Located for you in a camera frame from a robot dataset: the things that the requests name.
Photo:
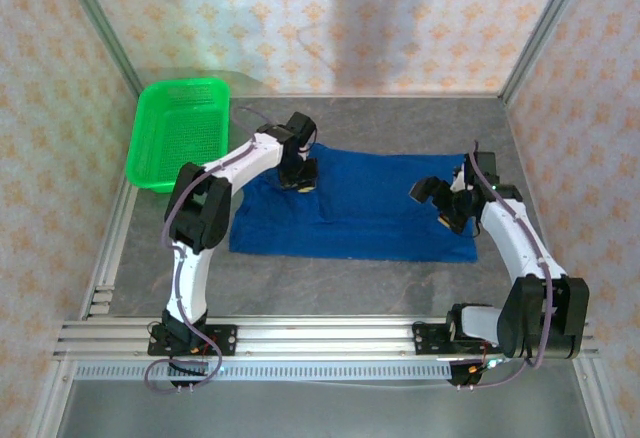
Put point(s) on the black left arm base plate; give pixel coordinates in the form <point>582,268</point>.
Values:
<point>225,340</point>

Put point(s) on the wide aluminium mounting rail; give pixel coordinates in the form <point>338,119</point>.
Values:
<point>325,338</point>

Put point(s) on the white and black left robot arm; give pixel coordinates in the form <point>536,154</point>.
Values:
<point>250,155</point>

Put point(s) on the silver sheet metal panel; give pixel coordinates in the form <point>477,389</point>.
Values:
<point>320,410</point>

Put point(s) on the thin aluminium frame bar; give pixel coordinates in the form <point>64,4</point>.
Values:
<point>350,94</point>

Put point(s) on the green perforated plastic basket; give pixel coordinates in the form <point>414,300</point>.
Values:
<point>175,133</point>

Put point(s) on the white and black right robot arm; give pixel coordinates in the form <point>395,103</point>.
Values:
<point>515,238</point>

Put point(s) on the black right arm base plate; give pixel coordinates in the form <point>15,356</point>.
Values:
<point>425,339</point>

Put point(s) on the aluminium frame post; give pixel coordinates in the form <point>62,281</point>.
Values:
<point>100,28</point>
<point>545,28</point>

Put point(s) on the aluminium table side rail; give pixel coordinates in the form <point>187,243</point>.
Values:
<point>520,143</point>
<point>112,238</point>

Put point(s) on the blue cloth towel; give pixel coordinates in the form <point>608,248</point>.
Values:
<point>370,208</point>

